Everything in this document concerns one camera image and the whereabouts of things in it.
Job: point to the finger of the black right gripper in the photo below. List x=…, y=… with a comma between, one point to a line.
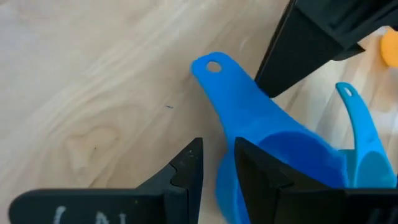
x=357, y=18
x=289, y=62

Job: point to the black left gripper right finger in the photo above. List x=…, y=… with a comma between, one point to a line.
x=295, y=202

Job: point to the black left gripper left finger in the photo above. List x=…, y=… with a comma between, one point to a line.
x=155, y=205

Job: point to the yellow measuring cup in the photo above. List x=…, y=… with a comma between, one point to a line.
x=391, y=48

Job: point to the royal blue measuring cup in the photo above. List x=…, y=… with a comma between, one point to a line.
x=242, y=102

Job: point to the light blue measuring cup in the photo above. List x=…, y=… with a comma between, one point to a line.
x=363, y=140

